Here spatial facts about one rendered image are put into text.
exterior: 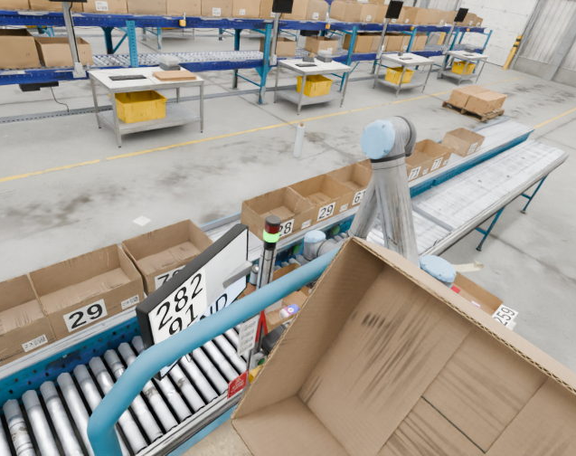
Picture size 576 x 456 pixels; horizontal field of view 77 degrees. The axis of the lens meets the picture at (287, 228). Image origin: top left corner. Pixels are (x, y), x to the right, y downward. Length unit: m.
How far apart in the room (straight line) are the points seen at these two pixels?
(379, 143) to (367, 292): 0.72
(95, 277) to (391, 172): 1.54
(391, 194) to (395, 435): 0.83
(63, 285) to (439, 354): 1.81
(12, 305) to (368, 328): 1.75
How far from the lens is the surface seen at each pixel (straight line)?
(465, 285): 2.64
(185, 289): 1.11
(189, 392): 1.80
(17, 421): 1.90
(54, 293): 2.08
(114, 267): 2.12
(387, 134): 1.21
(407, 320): 0.57
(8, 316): 2.06
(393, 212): 1.28
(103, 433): 0.48
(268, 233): 1.15
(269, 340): 1.53
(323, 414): 0.64
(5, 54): 5.73
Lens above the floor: 2.32
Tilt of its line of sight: 36 degrees down
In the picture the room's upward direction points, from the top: 10 degrees clockwise
